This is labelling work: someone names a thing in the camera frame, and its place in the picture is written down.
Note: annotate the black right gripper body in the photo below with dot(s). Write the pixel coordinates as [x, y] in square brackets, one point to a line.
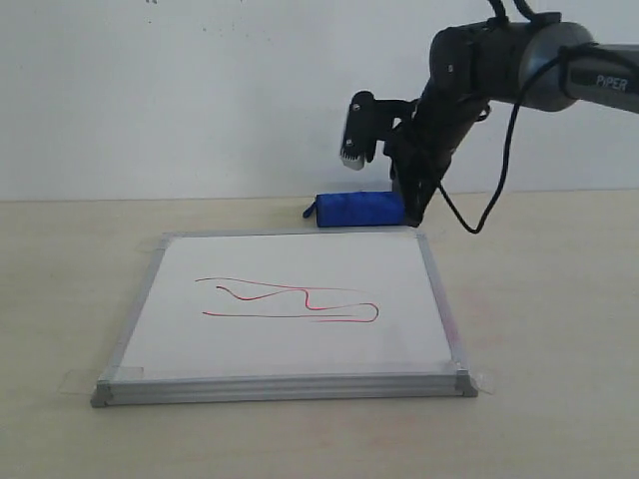
[426, 142]

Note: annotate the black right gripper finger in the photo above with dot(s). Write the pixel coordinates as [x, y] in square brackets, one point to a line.
[417, 192]
[396, 176]

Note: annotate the blue cloth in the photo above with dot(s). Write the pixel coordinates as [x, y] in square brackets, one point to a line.
[356, 209]

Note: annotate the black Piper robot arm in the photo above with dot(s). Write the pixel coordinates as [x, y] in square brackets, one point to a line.
[544, 67]

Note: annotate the clear tape front right corner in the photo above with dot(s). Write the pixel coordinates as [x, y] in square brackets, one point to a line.
[484, 379]

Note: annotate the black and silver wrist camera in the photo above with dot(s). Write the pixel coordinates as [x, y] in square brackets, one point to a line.
[368, 121]

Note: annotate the white board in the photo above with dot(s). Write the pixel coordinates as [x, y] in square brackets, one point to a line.
[287, 315]

